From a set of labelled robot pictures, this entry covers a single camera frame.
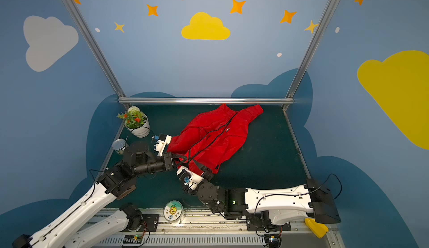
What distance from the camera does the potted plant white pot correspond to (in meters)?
0.94

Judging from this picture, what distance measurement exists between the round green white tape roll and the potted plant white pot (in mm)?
476

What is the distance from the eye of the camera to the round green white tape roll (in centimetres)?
70
